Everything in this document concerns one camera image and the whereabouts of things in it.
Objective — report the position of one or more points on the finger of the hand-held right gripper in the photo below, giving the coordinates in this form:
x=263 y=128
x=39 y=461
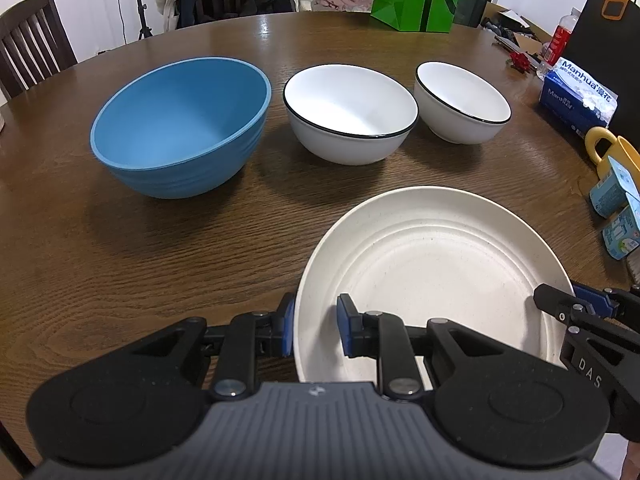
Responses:
x=592 y=302
x=550 y=300

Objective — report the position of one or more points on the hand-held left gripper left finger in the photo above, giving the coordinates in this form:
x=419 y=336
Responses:
x=286 y=330

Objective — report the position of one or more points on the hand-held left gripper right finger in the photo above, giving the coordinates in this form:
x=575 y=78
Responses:
x=345 y=325

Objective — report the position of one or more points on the cream plate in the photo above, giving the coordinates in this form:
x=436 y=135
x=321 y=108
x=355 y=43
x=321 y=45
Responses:
x=440 y=270

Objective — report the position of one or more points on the small white black-rimmed bowl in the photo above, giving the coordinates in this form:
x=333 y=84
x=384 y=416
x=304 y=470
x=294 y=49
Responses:
x=460 y=100

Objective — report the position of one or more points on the large white black-rimmed bowl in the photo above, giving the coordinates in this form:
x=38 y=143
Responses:
x=350 y=105

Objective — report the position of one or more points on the blue bowl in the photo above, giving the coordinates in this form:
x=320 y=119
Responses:
x=180 y=115

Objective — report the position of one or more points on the light blue yogurt cup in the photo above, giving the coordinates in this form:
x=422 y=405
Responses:
x=622 y=232
x=612 y=185

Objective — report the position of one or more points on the yellow mug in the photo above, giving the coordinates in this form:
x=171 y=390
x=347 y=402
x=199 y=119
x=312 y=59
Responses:
x=612 y=152

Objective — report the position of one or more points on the blue tissue pack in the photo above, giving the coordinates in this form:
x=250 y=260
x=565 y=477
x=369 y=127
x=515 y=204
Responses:
x=575 y=100

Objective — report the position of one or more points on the plastic bottle red label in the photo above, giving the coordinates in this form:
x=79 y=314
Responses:
x=557 y=45

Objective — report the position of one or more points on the black paper bag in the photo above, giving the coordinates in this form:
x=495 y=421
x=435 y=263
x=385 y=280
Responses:
x=605 y=25

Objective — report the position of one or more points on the cardboard box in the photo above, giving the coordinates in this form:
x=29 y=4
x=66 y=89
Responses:
x=505 y=15

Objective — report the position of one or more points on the pink blanket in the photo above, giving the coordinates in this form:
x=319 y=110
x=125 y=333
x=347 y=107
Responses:
x=345 y=0

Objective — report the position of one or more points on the black garment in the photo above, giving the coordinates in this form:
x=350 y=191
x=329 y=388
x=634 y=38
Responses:
x=250 y=5

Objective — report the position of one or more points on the navy garment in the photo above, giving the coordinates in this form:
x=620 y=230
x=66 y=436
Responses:
x=187 y=0

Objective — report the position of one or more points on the studio light on stand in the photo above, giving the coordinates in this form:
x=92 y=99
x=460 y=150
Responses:
x=140 y=0

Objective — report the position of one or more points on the dark wooden slatted chair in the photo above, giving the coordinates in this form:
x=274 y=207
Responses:
x=35 y=40

